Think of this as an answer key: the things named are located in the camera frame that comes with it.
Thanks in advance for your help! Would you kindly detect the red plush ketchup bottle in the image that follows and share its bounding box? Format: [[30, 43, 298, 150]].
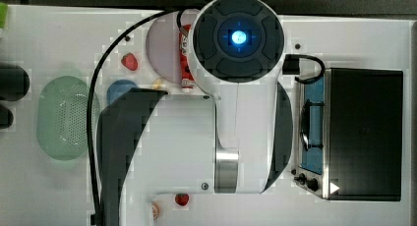
[[179, 25, 196, 93]]

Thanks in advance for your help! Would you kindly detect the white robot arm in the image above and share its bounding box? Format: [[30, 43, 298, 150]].
[[96, 0, 293, 226]]

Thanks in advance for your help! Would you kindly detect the lilac round plate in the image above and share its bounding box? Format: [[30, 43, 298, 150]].
[[146, 11, 182, 85]]

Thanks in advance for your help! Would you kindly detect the yellow peeled banana toy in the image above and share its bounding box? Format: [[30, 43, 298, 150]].
[[151, 78, 165, 90]]

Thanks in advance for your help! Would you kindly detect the blue round bowl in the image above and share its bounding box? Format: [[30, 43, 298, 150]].
[[106, 80, 138, 104]]

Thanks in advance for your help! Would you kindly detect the small red toy strawberry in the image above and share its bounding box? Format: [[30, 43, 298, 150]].
[[175, 194, 190, 206]]

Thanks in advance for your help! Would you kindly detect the orange slice toy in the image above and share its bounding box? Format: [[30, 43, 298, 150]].
[[151, 201, 160, 220]]

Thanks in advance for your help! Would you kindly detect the silver black toaster oven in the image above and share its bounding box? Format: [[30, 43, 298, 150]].
[[292, 68, 403, 201]]

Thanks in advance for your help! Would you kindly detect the green perforated colander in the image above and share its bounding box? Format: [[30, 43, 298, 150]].
[[36, 76, 89, 161]]

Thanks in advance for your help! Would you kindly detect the large black pot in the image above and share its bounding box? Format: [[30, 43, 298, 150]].
[[0, 64, 30, 101]]

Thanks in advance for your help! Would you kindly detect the small black pot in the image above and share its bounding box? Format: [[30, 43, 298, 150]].
[[0, 105, 14, 129]]

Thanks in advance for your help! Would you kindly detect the green object at corner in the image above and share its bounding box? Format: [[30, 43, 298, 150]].
[[0, 2, 8, 30]]

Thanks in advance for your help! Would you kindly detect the short black connector cable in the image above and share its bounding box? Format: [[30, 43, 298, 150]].
[[282, 54, 327, 85]]

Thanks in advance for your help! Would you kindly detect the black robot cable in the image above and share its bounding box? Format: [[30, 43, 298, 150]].
[[86, 9, 185, 226]]

